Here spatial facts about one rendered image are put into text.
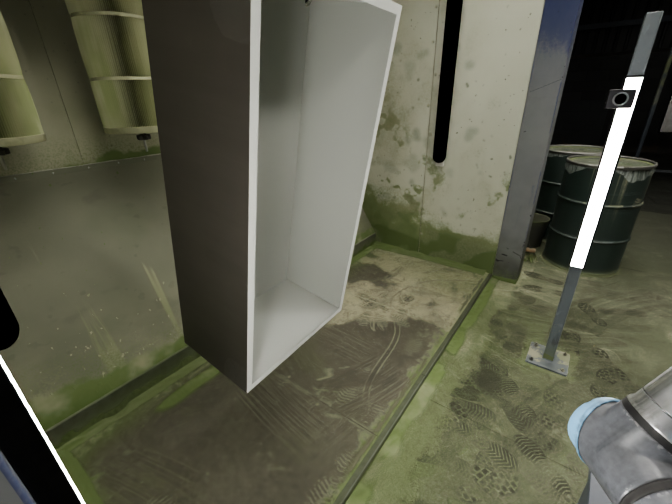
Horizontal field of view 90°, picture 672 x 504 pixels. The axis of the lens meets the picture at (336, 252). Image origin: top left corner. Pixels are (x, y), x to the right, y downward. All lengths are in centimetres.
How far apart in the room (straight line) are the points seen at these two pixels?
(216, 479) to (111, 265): 115
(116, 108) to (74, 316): 99
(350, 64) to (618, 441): 119
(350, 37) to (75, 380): 181
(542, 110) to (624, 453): 233
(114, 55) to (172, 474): 180
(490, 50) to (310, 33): 161
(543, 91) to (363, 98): 163
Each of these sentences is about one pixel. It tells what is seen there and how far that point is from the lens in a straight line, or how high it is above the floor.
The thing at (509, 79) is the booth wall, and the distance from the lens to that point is 274.
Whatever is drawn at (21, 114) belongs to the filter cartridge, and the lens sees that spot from 184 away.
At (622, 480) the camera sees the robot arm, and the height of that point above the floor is 97.
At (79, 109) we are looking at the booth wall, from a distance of 226.
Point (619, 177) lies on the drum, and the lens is 322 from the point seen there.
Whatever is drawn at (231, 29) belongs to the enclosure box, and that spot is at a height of 151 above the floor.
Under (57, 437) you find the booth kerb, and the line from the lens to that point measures 201.
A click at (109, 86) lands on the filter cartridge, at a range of 198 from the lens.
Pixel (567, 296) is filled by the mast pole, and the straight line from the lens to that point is 210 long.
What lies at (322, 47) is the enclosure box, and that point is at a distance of 139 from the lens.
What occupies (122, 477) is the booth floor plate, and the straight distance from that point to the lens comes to 181.
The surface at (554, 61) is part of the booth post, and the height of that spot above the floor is 155.
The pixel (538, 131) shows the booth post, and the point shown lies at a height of 115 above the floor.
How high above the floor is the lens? 139
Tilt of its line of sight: 25 degrees down
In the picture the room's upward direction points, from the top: 2 degrees counter-clockwise
